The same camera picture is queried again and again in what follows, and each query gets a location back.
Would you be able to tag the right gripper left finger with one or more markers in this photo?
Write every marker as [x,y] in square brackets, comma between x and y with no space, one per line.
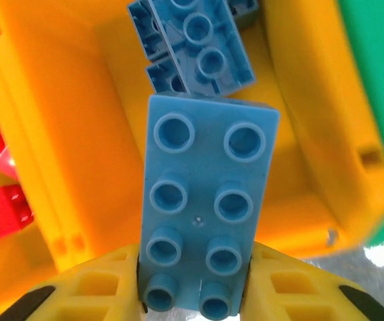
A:
[88,284]

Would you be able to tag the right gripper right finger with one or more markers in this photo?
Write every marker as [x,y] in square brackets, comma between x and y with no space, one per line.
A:
[295,294]

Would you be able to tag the blue toy brick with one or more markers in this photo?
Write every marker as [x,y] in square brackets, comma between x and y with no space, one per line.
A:
[142,30]
[212,43]
[162,80]
[205,160]

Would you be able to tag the orange plastic bin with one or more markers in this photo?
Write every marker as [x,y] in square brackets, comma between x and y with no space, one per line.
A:
[312,133]
[46,249]

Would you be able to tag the green plastic bin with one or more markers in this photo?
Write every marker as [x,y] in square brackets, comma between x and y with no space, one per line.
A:
[379,67]

